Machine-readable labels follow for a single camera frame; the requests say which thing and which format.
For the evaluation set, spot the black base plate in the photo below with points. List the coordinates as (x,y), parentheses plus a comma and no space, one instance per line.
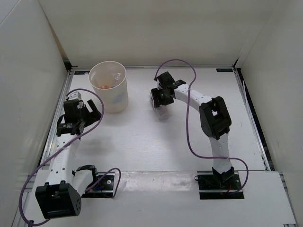
(104,189)
(211,189)

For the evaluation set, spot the clear crushed plastic bottle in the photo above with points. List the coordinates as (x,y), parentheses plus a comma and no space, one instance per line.
(162,112)

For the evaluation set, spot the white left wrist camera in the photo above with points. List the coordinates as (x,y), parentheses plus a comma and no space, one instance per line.
(74,96)

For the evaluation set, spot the orange juice plastic bottle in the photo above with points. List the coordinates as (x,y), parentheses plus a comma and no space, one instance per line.
(104,87)

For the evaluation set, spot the black right logo sticker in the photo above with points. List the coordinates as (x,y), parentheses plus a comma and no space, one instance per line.
(224,70)

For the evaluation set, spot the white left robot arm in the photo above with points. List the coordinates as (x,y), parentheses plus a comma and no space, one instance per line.
(60,196)

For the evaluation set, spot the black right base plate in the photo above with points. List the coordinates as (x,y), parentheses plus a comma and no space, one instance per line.
(211,189)

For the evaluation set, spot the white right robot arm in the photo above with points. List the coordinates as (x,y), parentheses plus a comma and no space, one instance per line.
(214,118)

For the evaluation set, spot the white plastic bin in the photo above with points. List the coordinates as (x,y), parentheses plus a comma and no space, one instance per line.
(108,80)

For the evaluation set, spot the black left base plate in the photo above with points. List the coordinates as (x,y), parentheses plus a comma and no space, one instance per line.
(104,189)

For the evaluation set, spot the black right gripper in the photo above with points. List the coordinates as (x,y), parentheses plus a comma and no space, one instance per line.
(155,94)

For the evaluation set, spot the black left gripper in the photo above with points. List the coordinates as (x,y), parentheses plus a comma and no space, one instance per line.
(93,116)

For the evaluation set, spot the aluminium frame rail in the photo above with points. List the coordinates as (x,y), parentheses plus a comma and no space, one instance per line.
(47,145)

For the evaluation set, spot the black logo sticker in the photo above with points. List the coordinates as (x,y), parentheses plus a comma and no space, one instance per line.
(224,70)
(81,72)

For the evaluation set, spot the blue label plastic bottle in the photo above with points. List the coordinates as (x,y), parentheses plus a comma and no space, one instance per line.
(118,87)

